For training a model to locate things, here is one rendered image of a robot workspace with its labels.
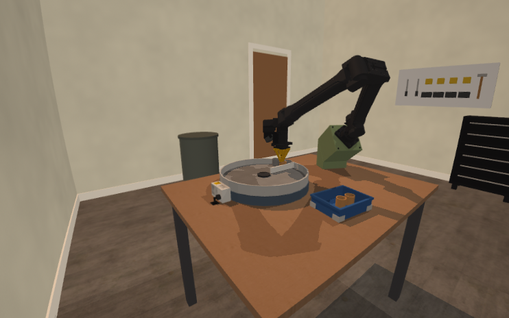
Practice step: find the blue crate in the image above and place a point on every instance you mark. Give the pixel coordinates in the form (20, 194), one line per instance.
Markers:
(324, 201)

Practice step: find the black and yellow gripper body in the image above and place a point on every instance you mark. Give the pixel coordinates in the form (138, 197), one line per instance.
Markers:
(283, 143)

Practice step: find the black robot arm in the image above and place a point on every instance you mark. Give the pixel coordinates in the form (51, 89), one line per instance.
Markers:
(365, 72)

